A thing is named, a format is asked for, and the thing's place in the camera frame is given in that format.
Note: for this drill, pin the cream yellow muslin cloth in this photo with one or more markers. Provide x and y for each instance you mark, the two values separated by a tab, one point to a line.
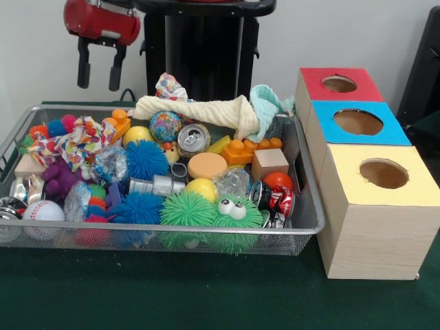
206	110

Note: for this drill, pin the blue globe ball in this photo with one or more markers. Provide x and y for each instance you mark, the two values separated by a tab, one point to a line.
165	126

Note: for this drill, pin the mint green muslin cloth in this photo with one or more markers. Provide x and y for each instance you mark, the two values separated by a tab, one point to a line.
268	110

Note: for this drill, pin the shallow clear mesh bin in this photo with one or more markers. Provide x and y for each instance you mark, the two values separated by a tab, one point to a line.
309	213

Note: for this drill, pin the black upright panel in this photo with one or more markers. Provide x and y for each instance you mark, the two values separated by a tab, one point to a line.
423	62

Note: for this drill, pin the crushed red soda can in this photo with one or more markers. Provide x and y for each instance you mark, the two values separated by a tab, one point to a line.
275	201

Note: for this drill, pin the round orange disc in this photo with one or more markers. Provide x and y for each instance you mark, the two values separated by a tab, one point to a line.
207	165

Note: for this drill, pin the small wooden cube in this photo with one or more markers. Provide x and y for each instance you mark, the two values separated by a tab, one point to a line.
269	163

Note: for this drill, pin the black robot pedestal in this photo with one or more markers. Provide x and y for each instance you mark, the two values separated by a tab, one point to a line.
199	62

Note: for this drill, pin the wooden box with three holes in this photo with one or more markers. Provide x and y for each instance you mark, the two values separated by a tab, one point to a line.
378	227

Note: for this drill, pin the blue spiky ball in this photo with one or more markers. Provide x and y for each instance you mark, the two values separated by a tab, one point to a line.
139	206
146	159

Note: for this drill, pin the orange toy building blocks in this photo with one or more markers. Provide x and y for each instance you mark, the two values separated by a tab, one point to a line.
251	150

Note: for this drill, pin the silver drink can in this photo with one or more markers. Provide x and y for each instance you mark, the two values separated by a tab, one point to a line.
194	139

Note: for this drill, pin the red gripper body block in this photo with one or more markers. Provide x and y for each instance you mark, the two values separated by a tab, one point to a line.
102	22

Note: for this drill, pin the dark green table cloth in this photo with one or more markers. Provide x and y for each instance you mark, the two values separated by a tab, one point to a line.
172	295

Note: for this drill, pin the green spiky ball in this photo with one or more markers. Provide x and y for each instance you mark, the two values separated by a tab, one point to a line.
187	208

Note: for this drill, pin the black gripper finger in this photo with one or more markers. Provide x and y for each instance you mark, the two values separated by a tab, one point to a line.
116	69
84	63

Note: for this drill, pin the green furry googly-eyed toy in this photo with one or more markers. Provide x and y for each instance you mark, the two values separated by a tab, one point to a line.
237	227

